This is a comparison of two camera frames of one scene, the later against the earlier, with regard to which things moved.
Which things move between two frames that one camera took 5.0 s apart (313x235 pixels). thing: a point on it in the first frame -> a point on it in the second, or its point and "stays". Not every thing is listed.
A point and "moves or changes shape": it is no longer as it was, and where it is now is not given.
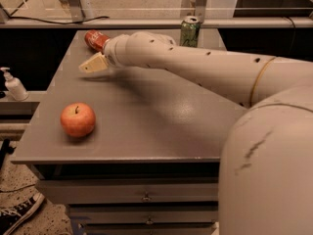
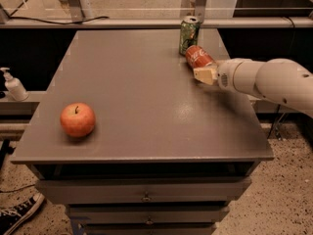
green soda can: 190,31 stays
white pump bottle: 15,86 stays
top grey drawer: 131,191 stays
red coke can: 96,39 moves or changes shape
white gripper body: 112,52 -> 225,72
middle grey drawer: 144,213 stays
